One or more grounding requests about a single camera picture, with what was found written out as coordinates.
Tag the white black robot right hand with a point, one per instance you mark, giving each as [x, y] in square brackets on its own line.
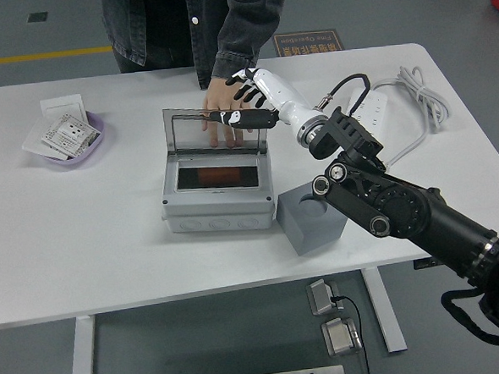
[286, 98]

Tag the person's left hand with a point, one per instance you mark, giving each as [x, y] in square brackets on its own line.
[218, 97]

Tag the grey electrical box with flap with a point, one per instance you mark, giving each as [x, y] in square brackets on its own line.
[216, 201]

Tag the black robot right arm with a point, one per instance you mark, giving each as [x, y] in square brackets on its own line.
[403, 207]

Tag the person's left forearm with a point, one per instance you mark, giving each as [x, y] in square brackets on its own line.
[248, 30]

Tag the grey cube with round hole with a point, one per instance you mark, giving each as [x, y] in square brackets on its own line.
[312, 238]

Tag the metal floor socket box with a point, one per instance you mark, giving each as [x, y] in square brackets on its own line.
[322, 297]
[339, 338]

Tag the brown floor sign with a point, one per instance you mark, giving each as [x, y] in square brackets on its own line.
[308, 43]

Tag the white power strip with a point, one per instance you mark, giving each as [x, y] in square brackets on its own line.
[378, 111]

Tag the person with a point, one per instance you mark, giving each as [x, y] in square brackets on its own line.
[151, 27]

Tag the purple plastic tray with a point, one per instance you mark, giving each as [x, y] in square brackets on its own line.
[78, 160]

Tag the white socket panel with print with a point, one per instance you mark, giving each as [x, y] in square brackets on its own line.
[66, 132]

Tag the white flat panel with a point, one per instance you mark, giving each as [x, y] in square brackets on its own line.
[33, 147]

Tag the black floor hatch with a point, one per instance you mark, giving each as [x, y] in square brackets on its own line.
[37, 17]

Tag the black table control panel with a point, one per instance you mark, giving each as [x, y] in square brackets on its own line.
[425, 263]

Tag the plain white switch plate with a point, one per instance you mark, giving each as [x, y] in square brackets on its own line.
[62, 106]

